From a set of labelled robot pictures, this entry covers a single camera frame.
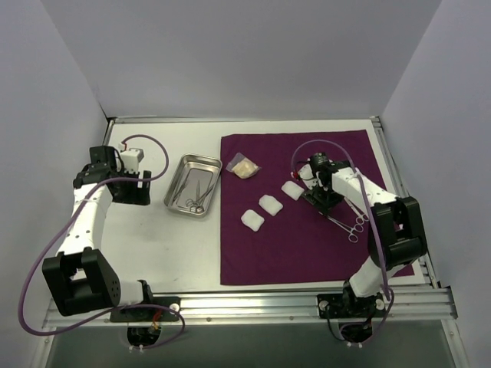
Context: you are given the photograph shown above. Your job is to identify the steel forceps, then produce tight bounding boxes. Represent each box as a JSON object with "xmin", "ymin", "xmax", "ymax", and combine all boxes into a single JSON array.
[
  {"xmin": 326, "ymin": 215, "xmax": 364, "ymax": 243},
  {"xmin": 171, "ymin": 172, "xmax": 190, "ymax": 205}
]

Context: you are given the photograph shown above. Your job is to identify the steel scissors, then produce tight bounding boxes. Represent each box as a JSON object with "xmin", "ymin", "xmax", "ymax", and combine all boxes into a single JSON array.
[
  {"xmin": 344, "ymin": 199, "xmax": 369, "ymax": 225},
  {"xmin": 198, "ymin": 185, "xmax": 214, "ymax": 213},
  {"xmin": 186, "ymin": 180, "xmax": 202, "ymax": 213}
]

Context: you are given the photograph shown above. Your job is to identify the white gauze pad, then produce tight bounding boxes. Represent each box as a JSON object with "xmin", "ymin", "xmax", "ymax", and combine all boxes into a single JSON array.
[
  {"xmin": 241, "ymin": 209, "xmax": 265, "ymax": 232},
  {"xmin": 281, "ymin": 181, "xmax": 305, "ymax": 201},
  {"xmin": 259, "ymin": 195, "xmax": 283, "ymax": 216}
]

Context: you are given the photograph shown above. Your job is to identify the steel instrument tray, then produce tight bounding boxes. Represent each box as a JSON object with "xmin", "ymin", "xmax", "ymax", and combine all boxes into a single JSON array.
[{"xmin": 163, "ymin": 153, "xmax": 222, "ymax": 218}]

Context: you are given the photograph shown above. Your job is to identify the purple surgical cloth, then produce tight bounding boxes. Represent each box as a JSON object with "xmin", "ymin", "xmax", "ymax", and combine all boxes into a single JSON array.
[{"xmin": 219, "ymin": 129, "xmax": 415, "ymax": 286}]

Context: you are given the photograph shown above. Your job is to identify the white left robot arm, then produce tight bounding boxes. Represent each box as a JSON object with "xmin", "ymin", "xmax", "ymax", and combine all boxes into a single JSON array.
[{"xmin": 41, "ymin": 146, "xmax": 155, "ymax": 321}]

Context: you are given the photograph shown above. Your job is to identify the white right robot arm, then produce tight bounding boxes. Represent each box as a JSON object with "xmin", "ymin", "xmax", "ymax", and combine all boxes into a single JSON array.
[{"xmin": 302, "ymin": 153, "xmax": 427, "ymax": 317}]

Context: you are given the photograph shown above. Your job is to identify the clear bag of cotton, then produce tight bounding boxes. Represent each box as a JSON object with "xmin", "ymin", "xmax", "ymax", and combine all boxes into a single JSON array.
[{"xmin": 226, "ymin": 153, "xmax": 260, "ymax": 179}]

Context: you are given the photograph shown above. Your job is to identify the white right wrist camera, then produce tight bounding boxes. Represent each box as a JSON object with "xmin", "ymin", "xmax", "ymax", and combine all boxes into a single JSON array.
[{"xmin": 292, "ymin": 162, "xmax": 318, "ymax": 189}]

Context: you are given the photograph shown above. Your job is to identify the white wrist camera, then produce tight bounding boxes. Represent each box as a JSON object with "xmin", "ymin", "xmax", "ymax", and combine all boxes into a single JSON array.
[
  {"xmin": 292, "ymin": 162, "xmax": 318, "ymax": 189},
  {"xmin": 117, "ymin": 142, "xmax": 144, "ymax": 174}
]

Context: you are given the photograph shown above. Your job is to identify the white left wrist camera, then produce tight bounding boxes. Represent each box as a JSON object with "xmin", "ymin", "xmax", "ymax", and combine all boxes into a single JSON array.
[{"xmin": 117, "ymin": 142, "xmax": 144, "ymax": 174}]

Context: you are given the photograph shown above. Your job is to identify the aluminium right rail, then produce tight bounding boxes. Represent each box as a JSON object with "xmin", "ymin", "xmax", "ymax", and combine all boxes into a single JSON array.
[{"xmin": 370, "ymin": 116, "xmax": 442, "ymax": 288}]

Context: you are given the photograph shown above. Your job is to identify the aluminium rail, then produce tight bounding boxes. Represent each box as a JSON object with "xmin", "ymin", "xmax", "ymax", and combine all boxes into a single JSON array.
[
  {"xmin": 370, "ymin": 116, "xmax": 442, "ymax": 288},
  {"xmin": 41, "ymin": 287, "xmax": 459, "ymax": 327}
]

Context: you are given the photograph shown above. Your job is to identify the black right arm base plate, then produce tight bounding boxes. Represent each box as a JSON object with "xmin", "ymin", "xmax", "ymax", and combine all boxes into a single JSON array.
[{"xmin": 317, "ymin": 294, "xmax": 386, "ymax": 319}]

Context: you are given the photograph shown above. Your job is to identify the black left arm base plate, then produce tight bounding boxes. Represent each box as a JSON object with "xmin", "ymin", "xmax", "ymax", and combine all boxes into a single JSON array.
[{"xmin": 110, "ymin": 296, "xmax": 181, "ymax": 323}]

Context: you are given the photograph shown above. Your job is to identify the aluminium front rail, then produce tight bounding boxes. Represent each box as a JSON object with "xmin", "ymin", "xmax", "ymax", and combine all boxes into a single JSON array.
[{"xmin": 41, "ymin": 287, "xmax": 459, "ymax": 327}]

